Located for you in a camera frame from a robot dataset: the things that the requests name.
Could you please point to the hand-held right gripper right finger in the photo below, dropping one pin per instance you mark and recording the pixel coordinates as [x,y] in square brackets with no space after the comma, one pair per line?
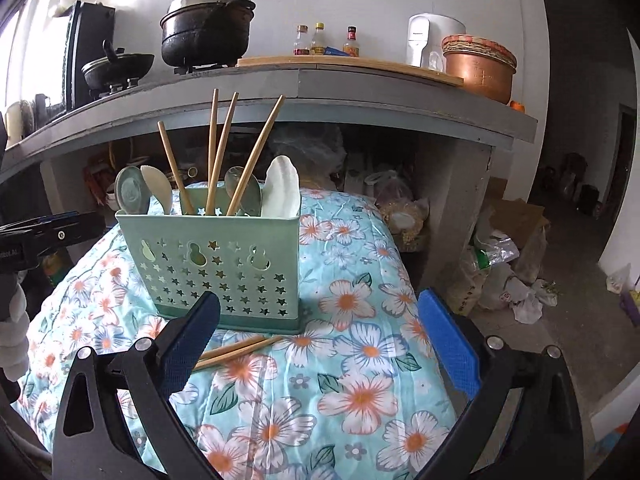
[450,340]

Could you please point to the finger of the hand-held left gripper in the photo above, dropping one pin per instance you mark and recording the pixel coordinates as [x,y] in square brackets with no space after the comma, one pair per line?
[65,232]

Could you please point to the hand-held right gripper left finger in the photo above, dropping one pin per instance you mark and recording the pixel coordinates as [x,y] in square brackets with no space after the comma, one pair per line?
[190,340]

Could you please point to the green plastic utensil holder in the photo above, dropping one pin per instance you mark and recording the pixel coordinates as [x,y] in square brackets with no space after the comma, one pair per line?
[165,230]

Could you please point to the cream spoon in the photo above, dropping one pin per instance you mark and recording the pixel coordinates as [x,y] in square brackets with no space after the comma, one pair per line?
[157,185]

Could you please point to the white scalloped spoon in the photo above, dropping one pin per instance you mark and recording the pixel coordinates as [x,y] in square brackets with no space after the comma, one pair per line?
[281,187]

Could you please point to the person's left hand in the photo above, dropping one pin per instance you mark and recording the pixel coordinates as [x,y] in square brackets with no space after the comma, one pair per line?
[12,330]

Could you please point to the red packet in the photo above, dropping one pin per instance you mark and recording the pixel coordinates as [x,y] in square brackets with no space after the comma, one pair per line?
[96,182]

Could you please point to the pile of plastic bags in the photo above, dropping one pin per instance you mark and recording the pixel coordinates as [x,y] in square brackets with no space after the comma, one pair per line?
[500,280]

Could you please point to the cream kettle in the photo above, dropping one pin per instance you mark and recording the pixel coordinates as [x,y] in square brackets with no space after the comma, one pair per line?
[16,122]

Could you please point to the floral blanket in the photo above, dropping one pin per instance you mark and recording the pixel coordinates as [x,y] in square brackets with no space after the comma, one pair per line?
[325,360]

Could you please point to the plastic bag of beans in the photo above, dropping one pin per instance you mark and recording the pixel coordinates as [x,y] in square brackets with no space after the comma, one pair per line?
[402,215]

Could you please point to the cardboard box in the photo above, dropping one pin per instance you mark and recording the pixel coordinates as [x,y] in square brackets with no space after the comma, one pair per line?
[520,215]

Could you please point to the small black wok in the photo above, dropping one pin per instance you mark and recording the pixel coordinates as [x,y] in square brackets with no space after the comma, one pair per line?
[117,70]

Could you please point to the black box appliance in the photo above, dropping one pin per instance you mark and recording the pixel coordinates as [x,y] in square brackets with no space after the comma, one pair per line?
[87,55]

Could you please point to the gas stove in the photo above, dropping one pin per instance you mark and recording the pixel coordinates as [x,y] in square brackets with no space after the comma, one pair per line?
[165,77]

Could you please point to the yellowish plastic bag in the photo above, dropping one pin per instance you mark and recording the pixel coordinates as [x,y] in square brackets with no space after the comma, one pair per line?
[310,152]

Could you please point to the large black pot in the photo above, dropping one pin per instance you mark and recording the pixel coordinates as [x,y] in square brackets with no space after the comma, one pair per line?
[207,40]

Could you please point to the orange fruit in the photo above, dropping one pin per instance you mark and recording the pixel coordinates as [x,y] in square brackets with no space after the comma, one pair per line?
[517,106]

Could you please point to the copper inner pot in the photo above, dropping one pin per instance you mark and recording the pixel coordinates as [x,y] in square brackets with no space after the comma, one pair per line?
[477,82]

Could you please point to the clear plastic bag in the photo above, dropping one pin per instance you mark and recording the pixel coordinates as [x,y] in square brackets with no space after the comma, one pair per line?
[436,61]

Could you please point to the wooden cutting board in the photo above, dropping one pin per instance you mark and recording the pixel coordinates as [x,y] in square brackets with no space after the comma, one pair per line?
[350,66]

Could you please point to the woven basket lid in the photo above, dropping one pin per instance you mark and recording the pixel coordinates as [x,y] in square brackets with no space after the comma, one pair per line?
[477,45]

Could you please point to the dark sauce bottle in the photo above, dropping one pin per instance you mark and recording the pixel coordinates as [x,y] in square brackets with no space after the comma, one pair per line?
[301,42]

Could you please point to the white electric kettle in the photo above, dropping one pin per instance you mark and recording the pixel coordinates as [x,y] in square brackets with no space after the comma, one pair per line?
[430,32]

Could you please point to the blue white packet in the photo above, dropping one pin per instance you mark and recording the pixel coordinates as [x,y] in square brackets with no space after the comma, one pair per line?
[334,50]

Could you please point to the amber sauce bottle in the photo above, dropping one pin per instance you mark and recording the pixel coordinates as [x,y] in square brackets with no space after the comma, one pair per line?
[351,44]

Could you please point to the yellow-cap sauce bottle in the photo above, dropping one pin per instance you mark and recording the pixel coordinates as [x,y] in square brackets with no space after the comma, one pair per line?
[318,42]

